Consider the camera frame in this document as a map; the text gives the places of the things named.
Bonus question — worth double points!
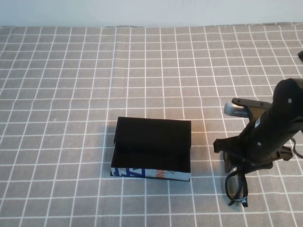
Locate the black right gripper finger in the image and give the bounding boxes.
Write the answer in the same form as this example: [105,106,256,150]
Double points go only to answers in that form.
[222,152,235,174]
[239,163,252,177]

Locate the black printed glasses case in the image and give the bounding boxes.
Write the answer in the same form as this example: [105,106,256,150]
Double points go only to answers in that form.
[110,116,192,182]

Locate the gray white-checked tablecloth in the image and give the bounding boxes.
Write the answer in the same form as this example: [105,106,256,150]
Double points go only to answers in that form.
[0,22,303,227]

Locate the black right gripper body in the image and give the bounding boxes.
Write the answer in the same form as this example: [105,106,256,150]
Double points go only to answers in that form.
[214,107,294,171]

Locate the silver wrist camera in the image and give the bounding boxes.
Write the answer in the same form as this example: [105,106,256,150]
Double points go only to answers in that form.
[223,97,270,118]

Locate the black-framed glasses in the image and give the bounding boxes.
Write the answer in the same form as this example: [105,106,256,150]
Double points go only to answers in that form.
[224,163,250,208]

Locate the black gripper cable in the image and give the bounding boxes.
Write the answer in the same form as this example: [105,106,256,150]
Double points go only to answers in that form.
[290,138,303,159]

